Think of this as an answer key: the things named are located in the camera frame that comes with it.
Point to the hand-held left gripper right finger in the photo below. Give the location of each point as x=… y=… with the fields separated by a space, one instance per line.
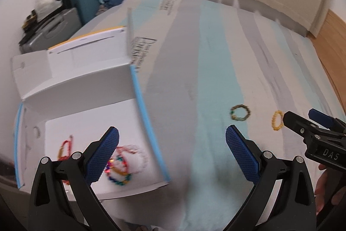
x=242 y=155

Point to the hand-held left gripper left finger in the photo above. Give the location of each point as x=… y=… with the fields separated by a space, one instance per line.
x=102 y=156

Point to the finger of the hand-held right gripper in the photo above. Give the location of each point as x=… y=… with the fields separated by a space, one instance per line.
x=321 y=117
x=298 y=122

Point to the white cardboard box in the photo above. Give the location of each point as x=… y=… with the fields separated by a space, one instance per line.
x=81 y=84

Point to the person's right hand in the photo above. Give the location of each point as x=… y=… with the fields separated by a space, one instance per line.
x=323 y=187

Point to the striped bed sheet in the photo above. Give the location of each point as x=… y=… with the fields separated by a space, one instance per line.
x=216 y=57

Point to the grey suitcase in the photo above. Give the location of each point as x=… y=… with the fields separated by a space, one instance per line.
x=51 y=30

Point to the teal suitcase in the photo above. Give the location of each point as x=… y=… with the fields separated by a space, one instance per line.
x=86 y=1

